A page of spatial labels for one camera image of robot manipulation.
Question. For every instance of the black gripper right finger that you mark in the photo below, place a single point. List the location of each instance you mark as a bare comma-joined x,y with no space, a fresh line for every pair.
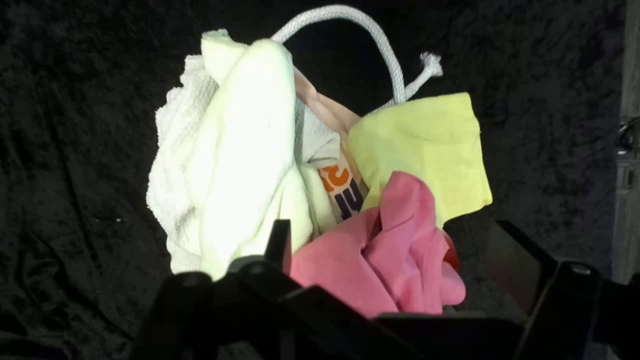
568,302

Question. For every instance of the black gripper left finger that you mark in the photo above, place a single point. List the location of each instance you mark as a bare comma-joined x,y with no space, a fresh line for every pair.
255,302

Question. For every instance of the large pale green towel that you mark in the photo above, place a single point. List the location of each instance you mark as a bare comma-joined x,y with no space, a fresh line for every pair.
245,169

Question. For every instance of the pink cloth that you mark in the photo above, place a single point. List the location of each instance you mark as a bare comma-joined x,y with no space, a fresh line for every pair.
386,259

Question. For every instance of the peach printed t-shirt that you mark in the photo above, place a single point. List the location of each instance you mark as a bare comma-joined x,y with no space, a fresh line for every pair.
324,124

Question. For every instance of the small yellow-green cloth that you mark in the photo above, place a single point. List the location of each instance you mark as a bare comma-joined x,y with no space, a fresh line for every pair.
432,139

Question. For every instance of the white terry towel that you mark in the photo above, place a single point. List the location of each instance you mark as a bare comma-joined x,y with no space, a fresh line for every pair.
177,122

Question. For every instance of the black table cloth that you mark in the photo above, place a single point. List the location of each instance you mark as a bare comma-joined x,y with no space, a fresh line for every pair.
83,79

